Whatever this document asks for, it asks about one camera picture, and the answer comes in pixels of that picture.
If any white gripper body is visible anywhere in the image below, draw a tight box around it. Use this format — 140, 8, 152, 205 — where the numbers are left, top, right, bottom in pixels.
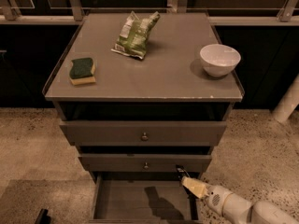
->
205, 186, 232, 216

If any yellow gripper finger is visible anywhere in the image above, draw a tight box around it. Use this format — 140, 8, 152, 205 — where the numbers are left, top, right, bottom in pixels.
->
181, 176, 208, 199

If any black rxbar chocolate wrapper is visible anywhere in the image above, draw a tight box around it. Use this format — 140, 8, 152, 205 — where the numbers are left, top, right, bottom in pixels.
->
176, 165, 190, 180

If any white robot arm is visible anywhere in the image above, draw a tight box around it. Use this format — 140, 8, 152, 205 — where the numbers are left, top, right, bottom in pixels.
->
200, 89, 299, 224

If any brass top drawer knob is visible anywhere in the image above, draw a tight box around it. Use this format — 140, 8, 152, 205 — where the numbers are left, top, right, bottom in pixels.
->
141, 133, 149, 141

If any grey open bottom drawer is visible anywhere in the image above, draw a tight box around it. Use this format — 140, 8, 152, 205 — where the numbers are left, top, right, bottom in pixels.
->
89, 173, 203, 224

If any grey middle drawer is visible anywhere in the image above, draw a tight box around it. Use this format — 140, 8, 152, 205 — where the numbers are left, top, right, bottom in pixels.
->
78, 154, 212, 173

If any grey drawer cabinet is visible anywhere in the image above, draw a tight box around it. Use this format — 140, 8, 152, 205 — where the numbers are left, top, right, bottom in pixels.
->
41, 12, 245, 224

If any grey top drawer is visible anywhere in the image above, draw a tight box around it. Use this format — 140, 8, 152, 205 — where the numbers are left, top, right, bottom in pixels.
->
60, 120, 226, 147

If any white bowl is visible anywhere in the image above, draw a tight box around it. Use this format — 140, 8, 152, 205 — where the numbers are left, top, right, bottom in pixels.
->
199, 44, 241, 77

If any black object on floor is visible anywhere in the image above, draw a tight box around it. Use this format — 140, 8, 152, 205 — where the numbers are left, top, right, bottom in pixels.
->
35, 209, 51, 224

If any green yellow sponge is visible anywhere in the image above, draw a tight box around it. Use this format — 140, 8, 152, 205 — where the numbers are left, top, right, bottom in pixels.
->
69, 57, 96, 86

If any green chip bag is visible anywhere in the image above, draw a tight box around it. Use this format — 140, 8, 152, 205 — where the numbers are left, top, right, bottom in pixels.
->
111, 11, 160, 60

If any metal railing frame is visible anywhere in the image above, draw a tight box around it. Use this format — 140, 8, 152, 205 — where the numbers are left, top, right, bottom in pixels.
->
0, 0, 299, 26

